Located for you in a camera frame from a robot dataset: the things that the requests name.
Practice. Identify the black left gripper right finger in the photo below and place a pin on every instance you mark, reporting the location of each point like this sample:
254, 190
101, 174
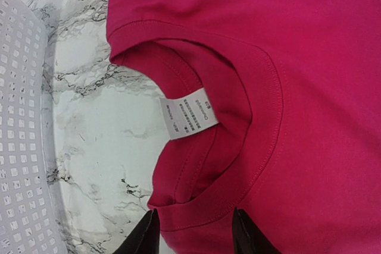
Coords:
247, 237

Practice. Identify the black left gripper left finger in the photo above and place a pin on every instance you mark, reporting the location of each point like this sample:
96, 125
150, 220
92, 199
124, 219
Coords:
145, 237

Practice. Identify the magenta t-shirt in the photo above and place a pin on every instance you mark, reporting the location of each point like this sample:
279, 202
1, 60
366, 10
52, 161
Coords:
295, 86

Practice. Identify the white plastic basket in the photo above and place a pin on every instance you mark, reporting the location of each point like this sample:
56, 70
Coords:
28, 223

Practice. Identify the white shirt neck label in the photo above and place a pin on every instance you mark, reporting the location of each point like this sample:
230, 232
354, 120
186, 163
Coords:
188, 115

